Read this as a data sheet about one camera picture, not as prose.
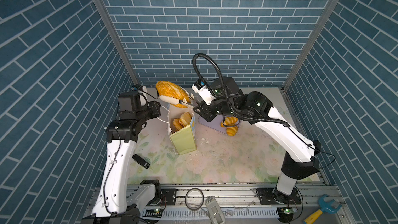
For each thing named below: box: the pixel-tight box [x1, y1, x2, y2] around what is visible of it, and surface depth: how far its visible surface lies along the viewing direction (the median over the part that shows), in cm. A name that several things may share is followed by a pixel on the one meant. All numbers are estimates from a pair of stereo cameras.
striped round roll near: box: [226, 126, 238, 137], surface depth 95 cm
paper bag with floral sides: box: [167, 106, 198, 155], surface depth 77 cm
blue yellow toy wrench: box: [303, 193, 343, 224], surface depth 71 cm
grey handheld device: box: [197, 188, 226, 224], surface depth 70 cm
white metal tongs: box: [158, 93, 203, 108], surface depth 64 cm
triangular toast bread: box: [178, 112, 192, 127], surface depth 82 cm
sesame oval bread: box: [155, 80, 191, 109], surface depth 65 cm
